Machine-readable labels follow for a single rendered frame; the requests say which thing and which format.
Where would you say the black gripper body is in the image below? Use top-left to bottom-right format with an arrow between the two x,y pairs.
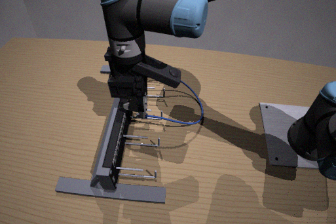
104,47 -> 147,99

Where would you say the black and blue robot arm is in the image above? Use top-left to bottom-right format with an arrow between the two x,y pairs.
100,0 -> 336,181

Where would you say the grey network port rack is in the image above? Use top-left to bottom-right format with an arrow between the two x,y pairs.
55,98 -> 166,204

